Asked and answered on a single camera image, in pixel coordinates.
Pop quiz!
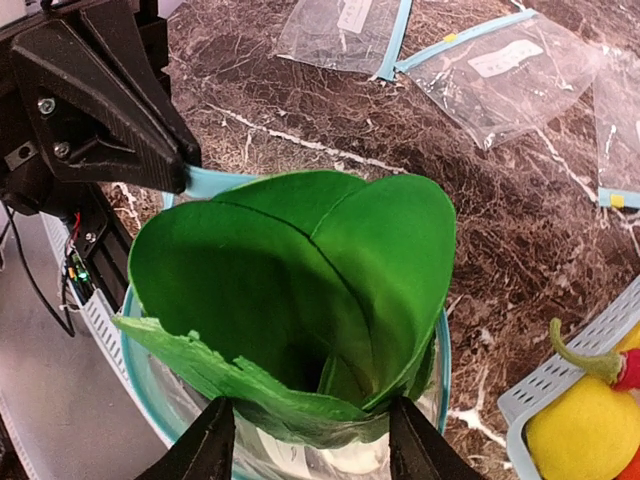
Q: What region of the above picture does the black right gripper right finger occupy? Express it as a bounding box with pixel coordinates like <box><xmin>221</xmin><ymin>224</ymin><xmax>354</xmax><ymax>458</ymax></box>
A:
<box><xmin>389</xmin><ymin>397</ymin><xmax>484</xmax><ymax>480</ymax></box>

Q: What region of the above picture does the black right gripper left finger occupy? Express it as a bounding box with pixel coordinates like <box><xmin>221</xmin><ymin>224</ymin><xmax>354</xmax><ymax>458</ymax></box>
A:
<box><xmin>135</xmin><ymin>397</ymin><xmax>235</xmax><ymax>480</ymax></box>

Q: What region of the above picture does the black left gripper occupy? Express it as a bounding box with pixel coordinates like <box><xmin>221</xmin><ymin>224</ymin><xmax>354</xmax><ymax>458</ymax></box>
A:
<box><xmin>1</xmin><ymin>1</ymin><xmax>201</xmax><ymax>215</ymax></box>

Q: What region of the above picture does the green white bok choy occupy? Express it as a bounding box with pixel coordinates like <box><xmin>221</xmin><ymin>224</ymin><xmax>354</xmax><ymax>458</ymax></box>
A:
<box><xmin>112</xmin><ymin>169</ymin><xmax>457</xmax><ymax>451</ymax></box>

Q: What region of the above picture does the yellow lemon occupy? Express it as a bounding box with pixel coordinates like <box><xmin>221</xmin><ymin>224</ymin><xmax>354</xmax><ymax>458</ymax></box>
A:
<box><xmin>526</xmin><ymin>377</ymin><xmax>639</xmax><ymax>480</ymax></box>

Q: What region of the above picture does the red chili pepper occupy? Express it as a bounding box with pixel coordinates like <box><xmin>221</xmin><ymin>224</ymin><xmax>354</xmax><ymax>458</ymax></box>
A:
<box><xmin>549</xmin><ymin>318</ymin><xmax>639</xmax><ymax>391</ymax></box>

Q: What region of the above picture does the light blue plastic basket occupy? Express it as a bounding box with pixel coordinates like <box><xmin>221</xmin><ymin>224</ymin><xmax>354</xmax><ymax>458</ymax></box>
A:
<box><xmin>498</xmin><ymin>279</ymin><xmax>639</xmax><ymax>479</ymax></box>

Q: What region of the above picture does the white slotted cable duct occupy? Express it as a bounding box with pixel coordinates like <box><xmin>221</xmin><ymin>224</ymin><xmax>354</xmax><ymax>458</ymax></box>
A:
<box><xmin>39</xmin><ymin>212</ymin><xmax>131</xmax><ymax>386</ymax></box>

